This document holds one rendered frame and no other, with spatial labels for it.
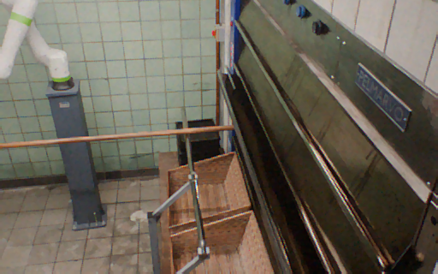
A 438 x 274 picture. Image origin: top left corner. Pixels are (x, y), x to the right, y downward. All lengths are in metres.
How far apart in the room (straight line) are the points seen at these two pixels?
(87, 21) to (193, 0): 0.82
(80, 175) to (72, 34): 1.07
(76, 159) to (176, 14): 1.33
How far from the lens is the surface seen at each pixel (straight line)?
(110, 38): 3.45
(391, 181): 1.03
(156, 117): 3.72
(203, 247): 1.73
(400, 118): 0.96
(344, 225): 1.30
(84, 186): 3.40
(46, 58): 2.99
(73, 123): 3.11
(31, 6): 2.79
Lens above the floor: 2.43
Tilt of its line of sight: 31 degrees down
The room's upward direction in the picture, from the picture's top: straight up
